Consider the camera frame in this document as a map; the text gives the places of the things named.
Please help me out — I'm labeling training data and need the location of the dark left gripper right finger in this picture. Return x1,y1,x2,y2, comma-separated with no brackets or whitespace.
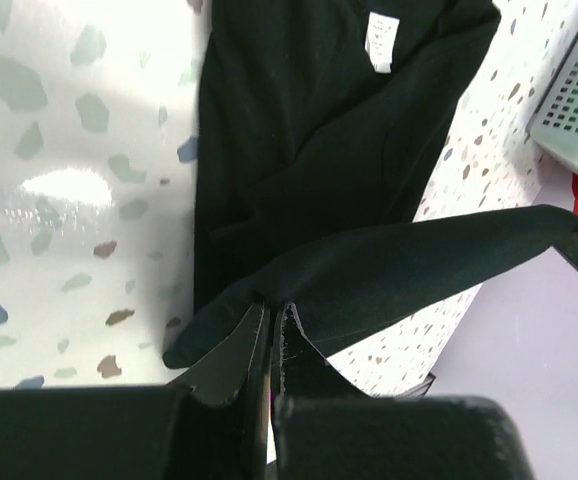
272,303,534,480

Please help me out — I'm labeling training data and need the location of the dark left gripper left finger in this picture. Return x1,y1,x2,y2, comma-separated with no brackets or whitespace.
0,303,272,479

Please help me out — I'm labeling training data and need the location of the black t shirt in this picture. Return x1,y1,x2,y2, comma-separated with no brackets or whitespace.
163,1,578,369

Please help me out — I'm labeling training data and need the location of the white shirt neck label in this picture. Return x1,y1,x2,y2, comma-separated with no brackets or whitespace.
365,12,400,74

